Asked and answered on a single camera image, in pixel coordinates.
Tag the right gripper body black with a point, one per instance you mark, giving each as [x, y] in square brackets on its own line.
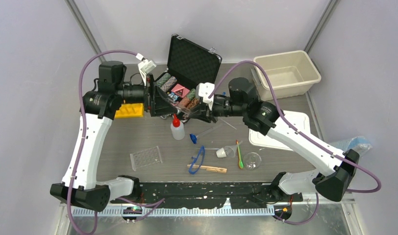
[212, 115]

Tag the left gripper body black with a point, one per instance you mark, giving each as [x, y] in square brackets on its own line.
[152, 84]

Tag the yellow test tube rack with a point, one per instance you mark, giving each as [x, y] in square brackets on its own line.
[130, 111]

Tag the clear plastic well plate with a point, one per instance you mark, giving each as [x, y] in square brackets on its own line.
[145, 158]

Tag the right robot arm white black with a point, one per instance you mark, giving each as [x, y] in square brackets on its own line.
[334, 168]

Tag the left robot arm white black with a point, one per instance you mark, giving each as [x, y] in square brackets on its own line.
[79, 187]

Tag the white squeeze bottle red cap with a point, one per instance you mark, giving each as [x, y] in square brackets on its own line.
[177, 128]

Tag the black poker chip case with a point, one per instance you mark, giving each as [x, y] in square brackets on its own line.
[188, 65]

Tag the blue safety glasses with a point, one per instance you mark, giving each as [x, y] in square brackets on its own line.
[197, 161]

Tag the wooden clothespin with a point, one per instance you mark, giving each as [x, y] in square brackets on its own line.
[207, 168]

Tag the green orange spatula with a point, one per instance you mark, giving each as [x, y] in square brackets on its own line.
[240, 162]

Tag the clear glass petri dish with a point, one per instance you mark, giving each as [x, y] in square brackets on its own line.
[252, 161]

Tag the white bin lid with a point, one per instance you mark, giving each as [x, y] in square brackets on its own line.
[298, 119]

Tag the beige plastic bin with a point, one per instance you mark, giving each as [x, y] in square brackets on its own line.
[290, 73]

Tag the blue plastic bag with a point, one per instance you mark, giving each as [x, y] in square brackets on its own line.
[360, 144]

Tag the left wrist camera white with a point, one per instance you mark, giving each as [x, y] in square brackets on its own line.
[145, 66]

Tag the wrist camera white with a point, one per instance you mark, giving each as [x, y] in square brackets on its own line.
[145, 66]
[205, 93]

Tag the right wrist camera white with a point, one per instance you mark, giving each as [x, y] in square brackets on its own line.
[205, 93]

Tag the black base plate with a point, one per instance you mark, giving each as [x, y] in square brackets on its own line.
[241, 195]

